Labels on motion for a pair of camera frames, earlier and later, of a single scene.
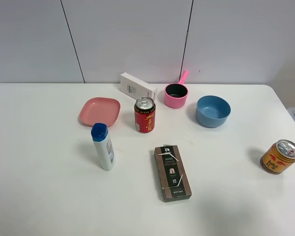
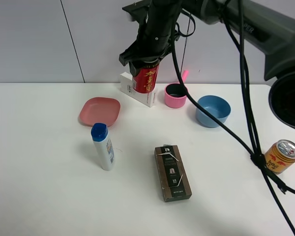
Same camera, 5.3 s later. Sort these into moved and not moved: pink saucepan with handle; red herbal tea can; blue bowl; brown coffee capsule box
Moved: red herbal tea can
Not moved: pink saucepan with handle; brown coffee capsule box; blue bowl
